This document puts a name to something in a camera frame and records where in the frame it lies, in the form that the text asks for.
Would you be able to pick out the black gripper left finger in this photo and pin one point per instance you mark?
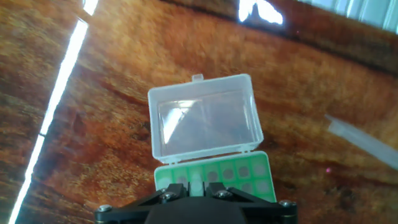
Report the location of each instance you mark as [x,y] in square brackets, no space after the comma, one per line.
[161,196]

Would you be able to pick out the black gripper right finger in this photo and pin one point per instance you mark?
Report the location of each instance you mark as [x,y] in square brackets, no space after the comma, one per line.
[230,194]

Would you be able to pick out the green clear pipette tip box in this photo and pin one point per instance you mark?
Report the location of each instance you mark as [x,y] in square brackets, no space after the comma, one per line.
[205,124]

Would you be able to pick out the glossy brown wooden board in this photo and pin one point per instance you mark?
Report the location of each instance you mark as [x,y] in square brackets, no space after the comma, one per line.
[124,62]

